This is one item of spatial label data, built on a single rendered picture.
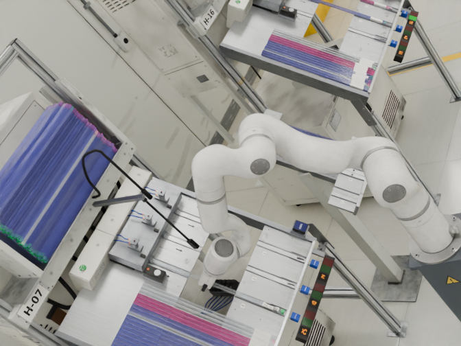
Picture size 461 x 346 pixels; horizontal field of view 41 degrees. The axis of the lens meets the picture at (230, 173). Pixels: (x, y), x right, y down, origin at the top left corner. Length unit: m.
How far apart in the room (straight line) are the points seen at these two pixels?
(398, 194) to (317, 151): 0.25
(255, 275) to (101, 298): 0.55
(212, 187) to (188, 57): 1.34
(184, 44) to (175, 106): 1.65
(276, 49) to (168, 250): 1.10
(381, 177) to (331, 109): 1.39
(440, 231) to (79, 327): 1.23
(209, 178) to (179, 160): 2.77
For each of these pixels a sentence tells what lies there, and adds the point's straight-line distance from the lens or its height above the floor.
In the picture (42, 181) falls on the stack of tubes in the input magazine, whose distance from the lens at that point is 2.14.
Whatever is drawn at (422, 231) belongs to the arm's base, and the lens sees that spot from 1.99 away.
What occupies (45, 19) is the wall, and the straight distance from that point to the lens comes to 4.14.
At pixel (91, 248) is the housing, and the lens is 2.26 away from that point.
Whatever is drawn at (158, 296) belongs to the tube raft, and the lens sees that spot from 2.23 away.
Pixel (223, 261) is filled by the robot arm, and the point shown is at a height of 1.11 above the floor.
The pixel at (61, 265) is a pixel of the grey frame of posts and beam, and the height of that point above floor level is 1.33.
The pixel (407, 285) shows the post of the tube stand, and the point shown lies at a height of 0.01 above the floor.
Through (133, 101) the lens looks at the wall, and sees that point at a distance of 4.35.
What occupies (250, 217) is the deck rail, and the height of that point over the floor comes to 0.90.
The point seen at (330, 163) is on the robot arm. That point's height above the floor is 1.21.
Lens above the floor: 2.23
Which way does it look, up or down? 30 degrees down
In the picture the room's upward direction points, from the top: 44 degrees counter-clockwise
